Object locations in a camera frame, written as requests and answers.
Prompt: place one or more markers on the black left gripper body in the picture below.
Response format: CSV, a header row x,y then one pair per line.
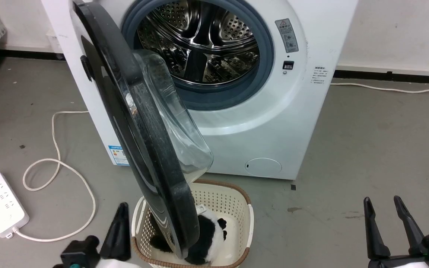
x,y
80,253

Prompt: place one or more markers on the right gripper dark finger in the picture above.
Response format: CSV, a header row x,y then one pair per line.
x,y
410,227
375,234

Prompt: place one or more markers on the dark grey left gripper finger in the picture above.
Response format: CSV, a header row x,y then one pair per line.
x,y
117,238

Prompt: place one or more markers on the black round washing machine door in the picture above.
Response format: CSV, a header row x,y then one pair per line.
x,y
125,93

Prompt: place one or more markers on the white front-load washing machine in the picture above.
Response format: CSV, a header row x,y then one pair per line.
x,y
274,123

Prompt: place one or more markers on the black door lock latch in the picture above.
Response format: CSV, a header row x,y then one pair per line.
x,y
288,65

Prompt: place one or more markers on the grey rubber door gasket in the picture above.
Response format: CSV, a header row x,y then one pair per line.
x,y
263,63

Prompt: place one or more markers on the blue energy label sticker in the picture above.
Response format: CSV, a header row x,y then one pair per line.
x,y
117,155

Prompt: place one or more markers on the black and white panda plush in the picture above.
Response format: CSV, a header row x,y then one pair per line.
x,y
209,238

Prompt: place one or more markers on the cream plastic laundry basket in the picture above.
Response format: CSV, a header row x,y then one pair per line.
x,y
229,201

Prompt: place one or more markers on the round white filter cover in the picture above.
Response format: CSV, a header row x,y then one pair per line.
x,y
263,167

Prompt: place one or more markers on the small printed text sticker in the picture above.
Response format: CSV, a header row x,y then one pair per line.
x,y
319,75

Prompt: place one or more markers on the stainless steel washer drum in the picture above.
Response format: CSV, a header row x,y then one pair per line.
x,y
203,41

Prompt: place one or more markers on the grey warning sticker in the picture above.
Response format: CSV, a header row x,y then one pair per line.
x,y
286,35

